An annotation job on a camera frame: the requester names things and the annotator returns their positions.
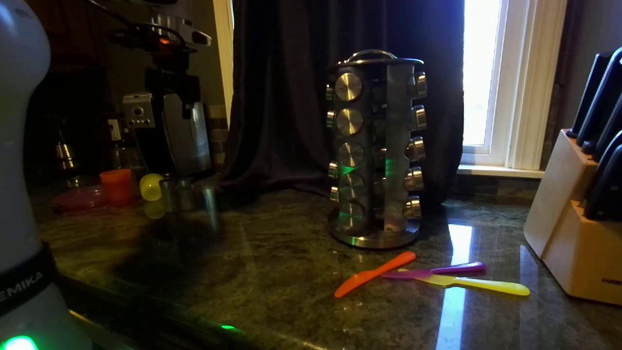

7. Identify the wooden knife block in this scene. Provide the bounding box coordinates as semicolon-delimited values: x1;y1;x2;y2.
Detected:
524;126;622;307

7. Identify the white window frame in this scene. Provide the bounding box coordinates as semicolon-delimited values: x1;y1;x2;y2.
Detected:
211;0;570;181

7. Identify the orange plastic cup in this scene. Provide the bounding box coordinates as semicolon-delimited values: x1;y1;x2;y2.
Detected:
98;167;137;210

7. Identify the yellow plastic knife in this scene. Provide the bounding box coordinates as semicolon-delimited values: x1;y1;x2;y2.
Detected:
397;268;533;299

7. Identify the purple plastic knife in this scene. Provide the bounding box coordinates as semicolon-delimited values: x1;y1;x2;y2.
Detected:
382;261;489;282

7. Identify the small glass shaker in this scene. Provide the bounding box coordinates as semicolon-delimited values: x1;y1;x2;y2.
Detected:
178;175;201;214
160;177;183;216

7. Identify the steel revolving spice rack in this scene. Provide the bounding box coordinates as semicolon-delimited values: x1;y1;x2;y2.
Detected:
323;49;432;253

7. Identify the stainless steel coffee maker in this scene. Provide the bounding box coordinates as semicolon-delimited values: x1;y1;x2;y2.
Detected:
121;89;215;179

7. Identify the dark fabric curtain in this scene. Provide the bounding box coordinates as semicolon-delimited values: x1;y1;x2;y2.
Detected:
220;0;467;210

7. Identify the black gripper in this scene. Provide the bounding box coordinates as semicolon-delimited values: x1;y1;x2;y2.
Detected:
143;47;201;134

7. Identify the orange plastic knife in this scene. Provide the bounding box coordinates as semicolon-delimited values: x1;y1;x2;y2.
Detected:
333;251;419;301

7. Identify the black handled kitchen knife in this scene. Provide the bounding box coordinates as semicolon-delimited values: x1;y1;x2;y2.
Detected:
570;52;611;140
578;45;622;150
582;130;622;202
586;144;622;222
594;95;622;161

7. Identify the yellow-green plastic ball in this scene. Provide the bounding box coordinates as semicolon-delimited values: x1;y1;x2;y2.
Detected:
139;171;166;202

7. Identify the silver-lidded spice jar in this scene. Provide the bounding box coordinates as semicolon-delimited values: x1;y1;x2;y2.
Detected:
411;70;430;99
405;134;428;163
403;167;426;194
403;196;424;222
335;105;366;138
411;103;430;132
335;68;366;103

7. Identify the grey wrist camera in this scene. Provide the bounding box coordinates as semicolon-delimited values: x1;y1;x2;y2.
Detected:
113;12;215;52

